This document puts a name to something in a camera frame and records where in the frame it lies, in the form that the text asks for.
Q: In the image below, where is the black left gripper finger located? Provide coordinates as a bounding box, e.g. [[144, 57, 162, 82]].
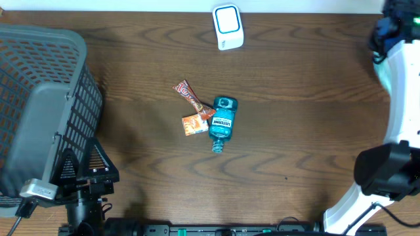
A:
[[51, 148, 79, 187], [77, 138, 119, 184]]

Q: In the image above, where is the red brown snack bag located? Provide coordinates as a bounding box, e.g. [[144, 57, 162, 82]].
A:
[[173, 80, 216, 120]]

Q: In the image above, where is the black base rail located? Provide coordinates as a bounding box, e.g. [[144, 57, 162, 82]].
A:
[[58, 219, 389, 236]]

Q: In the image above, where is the teal mouthwash bottle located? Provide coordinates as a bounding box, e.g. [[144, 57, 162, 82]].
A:
[[209, 96, 238, 153]]

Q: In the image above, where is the pale green wet wipes pack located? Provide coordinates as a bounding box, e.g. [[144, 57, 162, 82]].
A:
[[373, 61, 392, 95]]

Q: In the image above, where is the white barcode scanner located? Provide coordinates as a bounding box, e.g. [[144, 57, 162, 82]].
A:
[[212, 4, 244, 50]]

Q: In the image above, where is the black left camera cable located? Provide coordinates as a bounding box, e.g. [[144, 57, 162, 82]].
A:
[[5, 198, 39, 236]]

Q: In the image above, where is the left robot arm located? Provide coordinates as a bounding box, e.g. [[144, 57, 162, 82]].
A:
[[45, 138, 144, 236]]

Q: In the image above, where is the orange snack packet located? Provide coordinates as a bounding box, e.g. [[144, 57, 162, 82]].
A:
[[182, 114, 209, 136]]

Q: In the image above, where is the grey plastic shopping basket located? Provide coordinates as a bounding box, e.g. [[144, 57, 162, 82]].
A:
[[1, 24, 103, 218]]

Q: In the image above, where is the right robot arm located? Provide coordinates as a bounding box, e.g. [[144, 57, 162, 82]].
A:
[[322, 0, 419, 235]]

